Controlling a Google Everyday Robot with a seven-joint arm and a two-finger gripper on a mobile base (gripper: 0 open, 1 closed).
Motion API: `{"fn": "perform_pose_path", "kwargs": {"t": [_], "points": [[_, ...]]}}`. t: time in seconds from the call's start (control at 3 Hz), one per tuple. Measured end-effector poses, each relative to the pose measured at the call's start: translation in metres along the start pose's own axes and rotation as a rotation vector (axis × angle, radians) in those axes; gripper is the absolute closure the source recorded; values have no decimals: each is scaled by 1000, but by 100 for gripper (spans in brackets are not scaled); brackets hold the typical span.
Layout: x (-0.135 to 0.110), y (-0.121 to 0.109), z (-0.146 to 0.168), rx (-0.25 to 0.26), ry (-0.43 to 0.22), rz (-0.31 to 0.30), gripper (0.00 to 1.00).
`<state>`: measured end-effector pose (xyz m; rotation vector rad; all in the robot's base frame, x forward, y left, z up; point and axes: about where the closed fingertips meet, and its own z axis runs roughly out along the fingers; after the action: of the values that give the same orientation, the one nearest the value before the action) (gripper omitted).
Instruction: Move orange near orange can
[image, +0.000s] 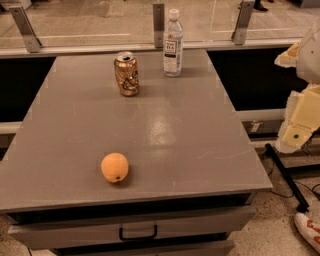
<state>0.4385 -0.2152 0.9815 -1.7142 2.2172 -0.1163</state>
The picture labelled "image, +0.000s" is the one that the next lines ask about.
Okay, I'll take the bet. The black floor stand leg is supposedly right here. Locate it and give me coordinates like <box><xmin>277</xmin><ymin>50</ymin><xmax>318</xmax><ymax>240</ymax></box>
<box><xmin>265</xmin><ymin>143</ymin><xmax>309</xmax><ymax>213</ymax></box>

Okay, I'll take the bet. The clear plastic water bottle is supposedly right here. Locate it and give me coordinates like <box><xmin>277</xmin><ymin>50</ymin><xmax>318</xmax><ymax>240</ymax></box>
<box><xmin>163</xmin><ymin>9</ymin><xmax>184</xmax><ymax>77</ymax></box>

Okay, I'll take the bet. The grey drawer with black handle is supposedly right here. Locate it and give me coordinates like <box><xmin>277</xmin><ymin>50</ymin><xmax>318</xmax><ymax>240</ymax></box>
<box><xmin>9</xmin><ymin>205</ymin><xmax>255</xmax><ymax>249</ymax></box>

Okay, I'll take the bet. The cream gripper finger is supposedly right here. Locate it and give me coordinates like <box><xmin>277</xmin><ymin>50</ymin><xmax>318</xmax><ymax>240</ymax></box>
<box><xmin>274</xmin><ymin>42</ymin><xmax>300</xmax><ymax>68</ymax></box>
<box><xmin>275</xmin><ymin>84</ymin><xmax>320</xmax><ymax>153</ymax></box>

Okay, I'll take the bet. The white and red sneaker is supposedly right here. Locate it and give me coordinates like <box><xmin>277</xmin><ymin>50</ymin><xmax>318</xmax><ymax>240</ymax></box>
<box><xmin>294</xmin><ymin>213</ymin><xmax>320</xmax><ymax>254</ymax></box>

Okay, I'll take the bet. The right metal railing bracket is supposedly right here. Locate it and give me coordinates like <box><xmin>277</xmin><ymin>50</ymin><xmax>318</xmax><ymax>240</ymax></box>
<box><xmin>231</xmin><ymin>0</ymin><xmax>254</xmax><ymax>45</ymax></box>

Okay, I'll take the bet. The middle metal railing bracket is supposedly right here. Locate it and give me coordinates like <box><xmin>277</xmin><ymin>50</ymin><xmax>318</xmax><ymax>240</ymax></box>
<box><xmin>153</xmin><ymin>4</ymin><xmax>165</xmax><ymax>48</ymax></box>

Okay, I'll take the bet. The black floor cable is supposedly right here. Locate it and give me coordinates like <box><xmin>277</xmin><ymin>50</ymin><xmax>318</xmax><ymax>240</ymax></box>
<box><xmin>266</xmin><ymin>159</ymin><xmax>320</xmax><ymax>202</ymax></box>

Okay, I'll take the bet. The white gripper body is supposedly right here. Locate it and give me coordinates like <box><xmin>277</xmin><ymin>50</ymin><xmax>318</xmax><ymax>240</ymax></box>
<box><xmin>296</xmin><ymin>20</ymin><xmax>320</xmax><ymax>84</ymax></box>

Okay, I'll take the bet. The crushed orange soda can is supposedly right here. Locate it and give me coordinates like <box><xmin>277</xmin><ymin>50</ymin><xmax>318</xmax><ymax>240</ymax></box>
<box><xmin>114</xmin><ymin>51</ymin><xmax>139</xmax><ymax>97</ymax></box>

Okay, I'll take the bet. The orange fruit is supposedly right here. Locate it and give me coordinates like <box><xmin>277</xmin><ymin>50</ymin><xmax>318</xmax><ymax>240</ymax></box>
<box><xmin>101</xmin><ymin>153</ymin><xmax>129</xmax><ymax>183</ymax></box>

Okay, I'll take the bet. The left metal railing bracket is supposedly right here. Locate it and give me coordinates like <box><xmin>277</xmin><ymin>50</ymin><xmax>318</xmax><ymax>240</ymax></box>
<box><xmin>10</xmin><ymin>6</ymin><xmax>42</xmax><ymax>53</ymax></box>

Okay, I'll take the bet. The lower grey drawer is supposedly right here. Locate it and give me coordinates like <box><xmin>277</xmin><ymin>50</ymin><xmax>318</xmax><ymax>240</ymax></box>
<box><xmin>56</xmin><ymin>239</ymin><xmax>234</xmax><ymax>256</ymax></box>

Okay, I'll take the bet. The metal railing bracket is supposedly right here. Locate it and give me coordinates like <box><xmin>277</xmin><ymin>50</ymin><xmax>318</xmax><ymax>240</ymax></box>
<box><xmin>10</xmin><ymin>6</ymin><xmax>42</xmax><ymax>53</ymax></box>
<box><xmin>231</xmin><ymin>0</ymin><xmax>254</xmax><ymax>45</ymax></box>
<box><xmin>153</xmin><ymin>4</ymin><xmax>165</xmax><ymax>48</ymax></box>

